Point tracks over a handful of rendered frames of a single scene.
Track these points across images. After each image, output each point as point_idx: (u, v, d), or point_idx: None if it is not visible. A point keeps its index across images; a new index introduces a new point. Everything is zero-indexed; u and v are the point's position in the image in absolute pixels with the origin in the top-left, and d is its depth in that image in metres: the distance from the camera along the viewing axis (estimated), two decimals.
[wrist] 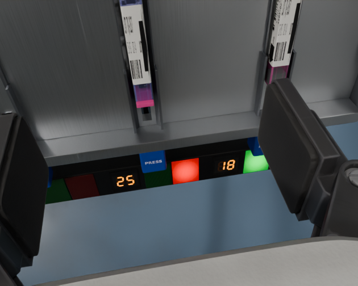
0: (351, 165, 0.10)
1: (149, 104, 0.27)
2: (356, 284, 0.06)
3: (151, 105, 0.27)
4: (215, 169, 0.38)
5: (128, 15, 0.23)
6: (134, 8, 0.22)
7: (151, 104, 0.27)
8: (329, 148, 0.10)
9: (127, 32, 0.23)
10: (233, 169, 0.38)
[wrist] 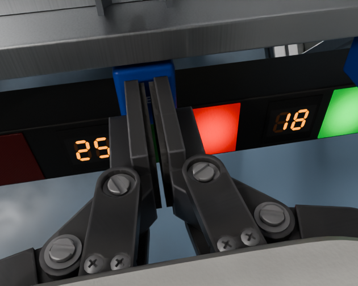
0: (188, 165, 0.10)
1: None
2: (356, 284, 0.06)
3: None
4: (269, 130, 0.20)
5: None
6: None
7: None
8: (177, 143, 0.10)
9: None
10: (302, 131, 0.20)
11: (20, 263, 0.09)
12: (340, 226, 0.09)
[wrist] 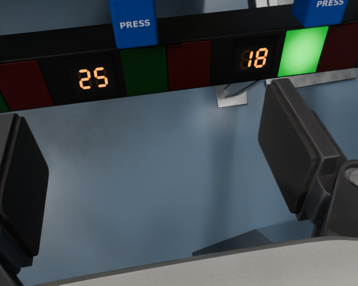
0: (351, 165, 0.10)
1: None
2: (356, 284, 0.06)
3: None
4: (236, 66, 0.24)
5: None
6: None
7: None
8: (329, 148, 0.10)
9: None
10: (263, 68, 0.25)
11: None
12: None
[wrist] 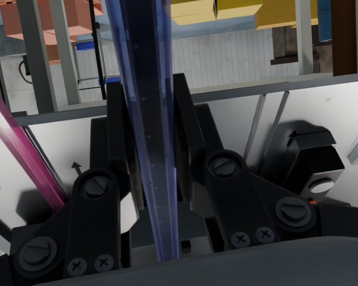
0: (209, 159, 0.10)
1: None
2: (356, 284, 0.06)
3: None
4: None
5: None
6: None
7: None
8: (198, 138, 0.10)
9: None
10: None
11: None
12: None
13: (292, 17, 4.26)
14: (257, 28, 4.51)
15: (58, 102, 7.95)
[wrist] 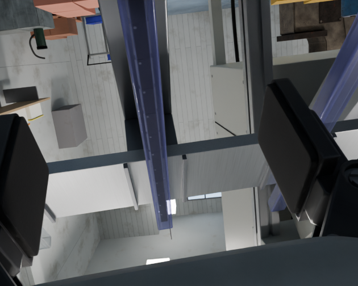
0: (351, 165, 0.10)
1: None
2: (356, 284, 0.06)
3: None
4: None
5: None
6: None
7: None
8: (329, 148, 0.10)
9: None
10: None
11: None
12: None
13: None
14: (273, 3, 4.54)
15: (59, 78, 7.83)
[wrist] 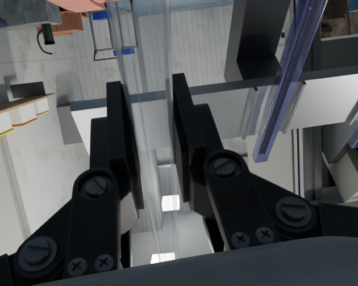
0: (209, 159, 0.10)
1: None
2: (356, 284, 0.06)
3: None
4: None
5: None
6: None
7: None
8: (197, 138, 0.10)
9: None
10: None
11: None
12: None
13: None
14: None
15: (63, 75, 7.87)
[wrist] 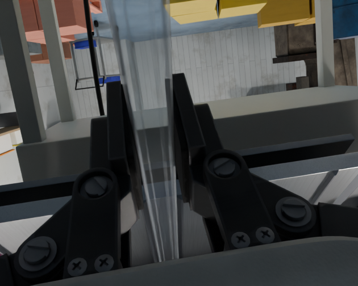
0: (209, 159, 0.10)
1: None
2: (356, 284, 0.06)
3: None
4: None
5: None
6: None
7: None
8: (197, 138, 0.10)
9: None
10: None
11: None
12: None
13: (296, 16, 4.15)
14: (259, 26, 4.40)
15: (56, 101, 7.84)
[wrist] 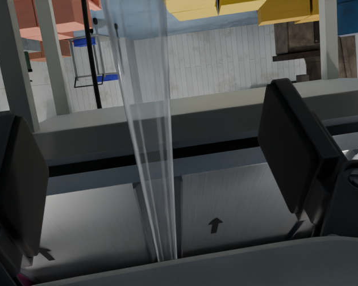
0: (351, 165, 0.10)
1: None
2: (356, 284, 0.06)
3: None
4: None
5: None
6: None
7: None
8: (329, 148, 0.10)
9: None
10: None
11: None
12: None
13: (296, 13, 4.12)
14: (259, 23, 4.37)
15: None
